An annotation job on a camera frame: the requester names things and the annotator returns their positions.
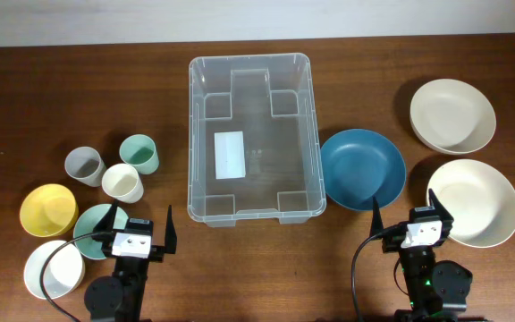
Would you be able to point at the cream cup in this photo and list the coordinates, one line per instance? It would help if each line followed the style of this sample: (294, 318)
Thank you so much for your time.
(122, 182)

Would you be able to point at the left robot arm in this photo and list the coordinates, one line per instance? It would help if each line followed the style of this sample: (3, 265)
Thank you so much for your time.
(119, 296)

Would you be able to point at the light green bowl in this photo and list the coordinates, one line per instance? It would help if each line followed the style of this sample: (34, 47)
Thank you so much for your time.
(86, 223)

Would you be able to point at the grey cup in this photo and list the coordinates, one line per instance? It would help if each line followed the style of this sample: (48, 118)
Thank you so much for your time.
(85, 165)

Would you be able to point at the yellow bowl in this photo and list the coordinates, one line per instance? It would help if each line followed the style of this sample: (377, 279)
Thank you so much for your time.
(48, 211)

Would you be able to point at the white label in bin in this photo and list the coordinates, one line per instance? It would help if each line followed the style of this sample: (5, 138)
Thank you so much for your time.
(229, 155)

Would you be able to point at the clear plastic storage bin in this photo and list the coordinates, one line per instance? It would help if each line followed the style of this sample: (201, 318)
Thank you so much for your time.
(270, 98)

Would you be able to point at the dark blue plate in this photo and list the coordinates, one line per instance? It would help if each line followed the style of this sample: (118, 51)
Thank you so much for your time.
(360, 167)

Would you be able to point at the cream plate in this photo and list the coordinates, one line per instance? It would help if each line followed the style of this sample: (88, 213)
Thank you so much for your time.
(480, 199)

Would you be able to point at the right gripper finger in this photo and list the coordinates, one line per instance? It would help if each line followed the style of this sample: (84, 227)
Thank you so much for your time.
(444, 216)
(377, 225)

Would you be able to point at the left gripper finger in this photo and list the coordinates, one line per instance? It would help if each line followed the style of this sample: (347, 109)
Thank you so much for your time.
(170, 233)
(106, 223)

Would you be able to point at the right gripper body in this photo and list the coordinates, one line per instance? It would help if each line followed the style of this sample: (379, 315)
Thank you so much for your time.
(392, 241)

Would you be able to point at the green cup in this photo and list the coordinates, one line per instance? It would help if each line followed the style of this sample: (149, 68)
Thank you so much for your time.
(140, 151)

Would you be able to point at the beige bowl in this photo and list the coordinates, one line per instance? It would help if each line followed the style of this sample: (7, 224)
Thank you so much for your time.
(452, 117)

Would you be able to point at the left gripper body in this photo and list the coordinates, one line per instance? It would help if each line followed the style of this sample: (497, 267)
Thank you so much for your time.
(156, 253)

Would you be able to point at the white bowl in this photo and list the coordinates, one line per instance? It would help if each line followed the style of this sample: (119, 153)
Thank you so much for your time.
(63, 274)

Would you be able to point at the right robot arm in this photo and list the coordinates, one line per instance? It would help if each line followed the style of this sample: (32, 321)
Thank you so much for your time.
(437, 290)

